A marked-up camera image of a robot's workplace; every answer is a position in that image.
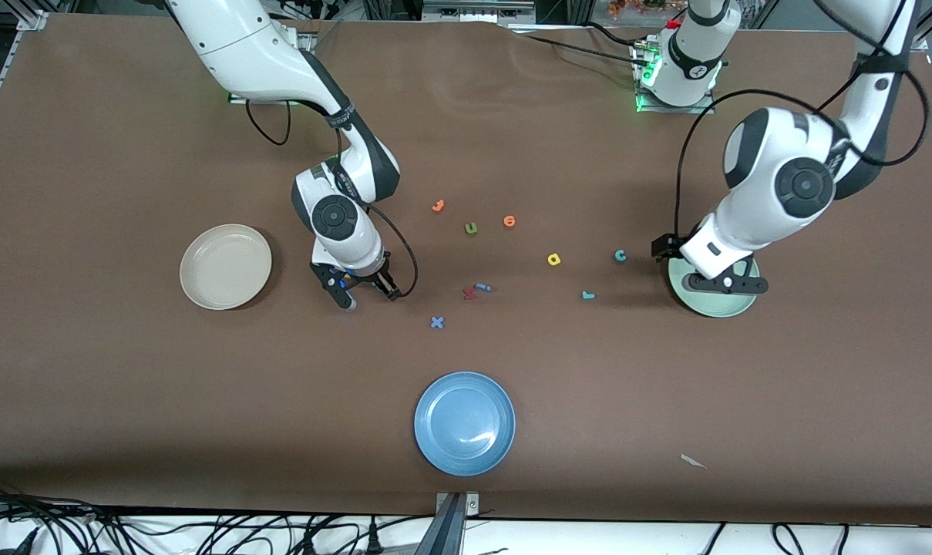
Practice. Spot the aluminium frame beam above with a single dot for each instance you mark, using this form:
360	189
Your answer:
477	9

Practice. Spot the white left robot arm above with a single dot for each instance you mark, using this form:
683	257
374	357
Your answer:
782	185

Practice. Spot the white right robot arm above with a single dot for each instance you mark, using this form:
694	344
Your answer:
234	38

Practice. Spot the orange decorative object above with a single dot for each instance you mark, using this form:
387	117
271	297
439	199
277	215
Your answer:
635	6

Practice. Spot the blue plate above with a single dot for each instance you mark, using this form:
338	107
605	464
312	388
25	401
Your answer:
464	424

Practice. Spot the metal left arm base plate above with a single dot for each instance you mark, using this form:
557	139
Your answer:
704	108

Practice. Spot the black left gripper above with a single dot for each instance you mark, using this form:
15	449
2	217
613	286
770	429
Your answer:
664	247

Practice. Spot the white paper scrap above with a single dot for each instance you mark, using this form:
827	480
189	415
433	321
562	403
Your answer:
692	461

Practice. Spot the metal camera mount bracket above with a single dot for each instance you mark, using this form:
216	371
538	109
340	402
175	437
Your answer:
454	532

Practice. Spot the light green plate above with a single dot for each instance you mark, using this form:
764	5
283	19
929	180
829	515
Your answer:
712	307

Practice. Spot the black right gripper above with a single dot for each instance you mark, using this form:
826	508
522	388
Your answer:
374	278

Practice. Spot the beige plate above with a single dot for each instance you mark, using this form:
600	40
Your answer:
225	267

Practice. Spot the brown table cover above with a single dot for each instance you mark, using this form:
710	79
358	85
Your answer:
126	385

